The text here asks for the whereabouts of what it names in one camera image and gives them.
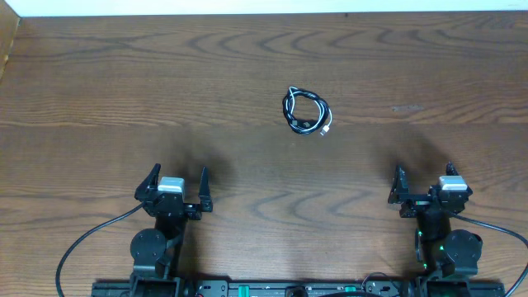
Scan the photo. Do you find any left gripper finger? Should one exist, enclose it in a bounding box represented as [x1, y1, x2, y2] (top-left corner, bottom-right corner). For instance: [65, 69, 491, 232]
[134, 163, 161, 200]
[198, 167, 213, 212]

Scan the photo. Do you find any black usb cable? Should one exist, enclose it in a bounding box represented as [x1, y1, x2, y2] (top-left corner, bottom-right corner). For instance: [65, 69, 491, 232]
[282, 86, 331, 135]

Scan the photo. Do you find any white usb cable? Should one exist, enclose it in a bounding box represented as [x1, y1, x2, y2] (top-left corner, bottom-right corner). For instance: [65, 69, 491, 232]
[288, 86, 333, 137]

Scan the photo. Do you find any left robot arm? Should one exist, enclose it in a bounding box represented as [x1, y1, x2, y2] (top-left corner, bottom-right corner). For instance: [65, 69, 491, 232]
[130, 163, 213, 296]

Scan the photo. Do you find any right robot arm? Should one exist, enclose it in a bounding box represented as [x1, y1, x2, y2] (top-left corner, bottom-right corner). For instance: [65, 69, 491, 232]
[388, 163, 483, 296]

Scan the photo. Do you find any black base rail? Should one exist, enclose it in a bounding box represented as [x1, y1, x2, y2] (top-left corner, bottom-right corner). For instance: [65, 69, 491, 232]
[90, 278, 505, 297]

